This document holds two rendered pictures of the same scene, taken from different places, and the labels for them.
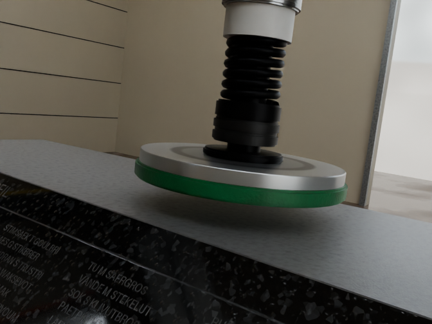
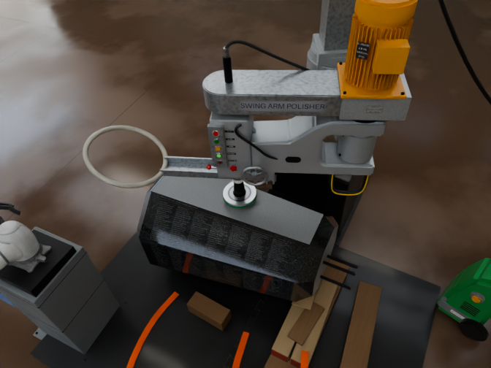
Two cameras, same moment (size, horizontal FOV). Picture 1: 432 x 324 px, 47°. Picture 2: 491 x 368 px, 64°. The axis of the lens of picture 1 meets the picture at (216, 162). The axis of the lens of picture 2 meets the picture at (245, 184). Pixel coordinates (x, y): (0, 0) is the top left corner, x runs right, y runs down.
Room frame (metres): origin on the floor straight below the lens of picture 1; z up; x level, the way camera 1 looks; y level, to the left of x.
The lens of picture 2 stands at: (2.16, -0.09, 2.73)
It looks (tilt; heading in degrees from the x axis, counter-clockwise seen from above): 47 degrees down; 176
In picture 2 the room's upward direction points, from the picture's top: 4 degrees counter-clockwise
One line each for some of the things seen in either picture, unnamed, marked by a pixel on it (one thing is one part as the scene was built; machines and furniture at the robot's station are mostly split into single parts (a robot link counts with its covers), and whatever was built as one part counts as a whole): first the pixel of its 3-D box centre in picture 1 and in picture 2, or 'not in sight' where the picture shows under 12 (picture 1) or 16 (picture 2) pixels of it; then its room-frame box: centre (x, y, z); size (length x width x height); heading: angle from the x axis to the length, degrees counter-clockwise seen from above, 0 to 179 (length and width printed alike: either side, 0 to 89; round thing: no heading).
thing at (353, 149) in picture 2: not in sight; (356, 139); (0.65, 0.62, 1.34); 0.19 x 0.19 x 0.20
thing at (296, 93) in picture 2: not in sight; (301, 96); (0.59, 0.31, 1.62); 0.96 x 0.25 x 0.17; 78
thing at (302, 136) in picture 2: not in sight; (305, 145); (0.61, 0.35, 1.30); 0.74 x 0.23 x 0.49; 78
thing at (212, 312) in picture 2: not in sight; (209, 310); (0.89, -0.34, 0.07); 0.30 x 0.12 x 0.12; 52
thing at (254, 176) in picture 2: not in sight; (255, 171); (0.66, 0.06, 1.20); 0.15 x 0.10 x 0.15; 78
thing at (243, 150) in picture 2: not in sight; (248, 140); (0.53, 0.05, 1.32); 0.36 x 0.22 x 0.45; 78
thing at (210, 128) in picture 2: not in sight; (218, 146); (0.61, -0.12, 1.37); 0.08 x 0.03 x 0.28; 78
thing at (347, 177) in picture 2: not in sight; (319, 177); (0.01, 0.67, 0.37); 0.66 x 0.66 x 0.74; 54
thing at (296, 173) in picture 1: (242, 162); (239, 193); (0.51, -0.03, 0.87); 0.21 x 0.21 x 0.01
